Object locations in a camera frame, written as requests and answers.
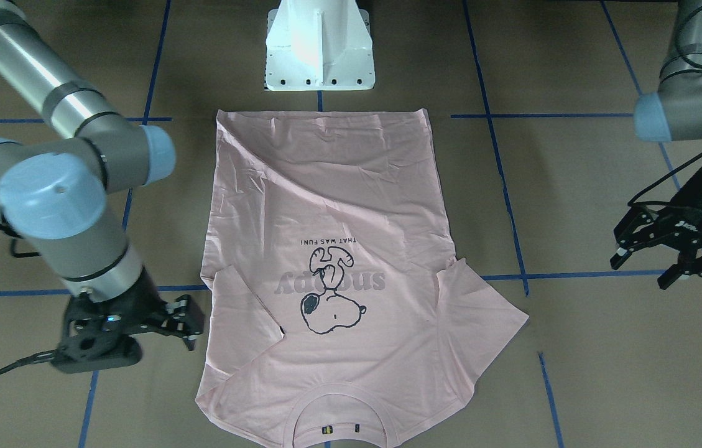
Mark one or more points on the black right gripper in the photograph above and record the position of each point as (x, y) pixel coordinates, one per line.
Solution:
(141, 300)

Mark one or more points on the pink Snoopy t-shirt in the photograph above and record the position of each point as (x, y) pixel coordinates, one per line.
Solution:
(339, 307)

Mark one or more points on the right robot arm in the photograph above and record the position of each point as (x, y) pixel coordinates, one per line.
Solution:
(55, 194)

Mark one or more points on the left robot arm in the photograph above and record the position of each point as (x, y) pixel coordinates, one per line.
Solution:
(672, 113)

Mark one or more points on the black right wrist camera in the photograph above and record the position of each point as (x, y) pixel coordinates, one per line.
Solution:
(92, 352)

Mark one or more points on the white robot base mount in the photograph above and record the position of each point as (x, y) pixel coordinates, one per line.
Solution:
(319, 46)

